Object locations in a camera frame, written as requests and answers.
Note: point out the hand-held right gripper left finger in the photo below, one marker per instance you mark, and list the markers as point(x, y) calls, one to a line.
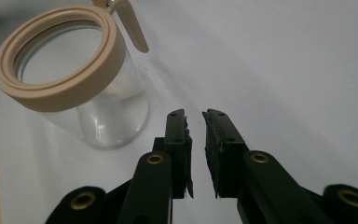
point(177, 155)

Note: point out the glass jar with beige lid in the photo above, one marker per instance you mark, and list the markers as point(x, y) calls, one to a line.
point(74, 74)

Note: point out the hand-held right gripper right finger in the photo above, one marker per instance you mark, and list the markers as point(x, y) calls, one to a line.
point(227, 155)

